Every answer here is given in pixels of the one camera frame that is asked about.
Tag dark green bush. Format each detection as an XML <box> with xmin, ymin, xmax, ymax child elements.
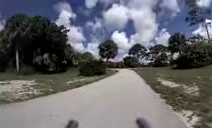
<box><xmin>78</xmin><ymin>59</ymin><xmax>108</xmax><ymax>77</ymax></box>

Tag round-crowned tree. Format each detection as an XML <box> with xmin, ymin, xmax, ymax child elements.
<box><xmin>97</xmin><ymin>39</ymin><xmax>119</xmax><ymax>63</ymax></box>

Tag grey concrete path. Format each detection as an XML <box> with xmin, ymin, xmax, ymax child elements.
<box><xmin>0</xmin><ymin>68</ymin><xmax>190</xmax><ymax>128</ymax></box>

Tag robot's own part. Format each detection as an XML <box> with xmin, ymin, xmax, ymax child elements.
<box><xmin>66</xmin><ymin>119</ymin><xmax>80</xmax><ymax>128</ymax></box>
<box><xmin>136</xmin><ymin>117</ymin><xmax>152</xmax><ymax>128</ymax></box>

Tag large dark tree clump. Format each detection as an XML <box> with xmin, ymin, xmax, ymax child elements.
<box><xmin>0</xmin><ymin>13</ymin><xmax>82</xmax><ymax>74</ymax></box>

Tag row of trees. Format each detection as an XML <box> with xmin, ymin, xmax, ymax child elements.
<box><xmin>122</xmin><ymin>32</ymin><xmax>212</xmax><ymax>70</ymax></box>

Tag grass verge with sandy patches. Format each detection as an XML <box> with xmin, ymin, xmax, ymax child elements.
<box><xmin>133</xmin><ymin>63</ymin><xmax>212</xmax><ymax>128</ymax></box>
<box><xmin>0</xmin><ymin>68</ymin><xmax>119</xmax><ymax>108</ymax></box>

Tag pale tree trunk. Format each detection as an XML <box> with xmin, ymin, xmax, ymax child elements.
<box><xmin>15</xmin><ymin>49</ymin><xmax>21</xmax><ymax>73</ymax></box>

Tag tall thin-crowned tree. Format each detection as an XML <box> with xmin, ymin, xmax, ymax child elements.
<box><xmin>185</xmin><ymin>0</ymin><xmax>212</xmax><ymax>28</ymax></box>

